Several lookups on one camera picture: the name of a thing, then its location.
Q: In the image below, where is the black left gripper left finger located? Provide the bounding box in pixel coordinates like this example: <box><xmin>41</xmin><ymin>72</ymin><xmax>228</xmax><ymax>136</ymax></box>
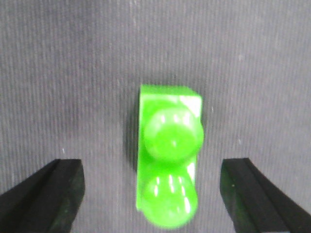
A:
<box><xmin>0</xmin><ymin>159</ymin><xmax>85</xmax><ymax>233</ymax></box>

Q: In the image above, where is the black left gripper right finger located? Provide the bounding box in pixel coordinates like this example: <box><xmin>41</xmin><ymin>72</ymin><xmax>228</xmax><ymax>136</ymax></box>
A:
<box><xmin>220</xmin><ymin>158</ymin><xmax>311</xmax><ymax>233</ymax></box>

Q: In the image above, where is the green toy block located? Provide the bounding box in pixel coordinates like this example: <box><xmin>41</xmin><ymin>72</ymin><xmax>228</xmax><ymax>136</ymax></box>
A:
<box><xmin>136</xmin><ymin>84</ymin><xmax>205</xmax><ymax>230</ymax></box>

